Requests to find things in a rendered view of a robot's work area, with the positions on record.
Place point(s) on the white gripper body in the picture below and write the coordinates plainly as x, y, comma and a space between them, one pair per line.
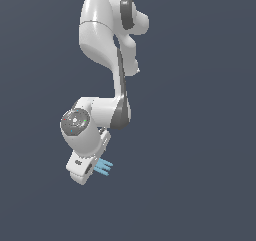
80, 166

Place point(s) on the pale blue gripper finger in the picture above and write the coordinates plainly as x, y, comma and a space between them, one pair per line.
101, 171
105, 163

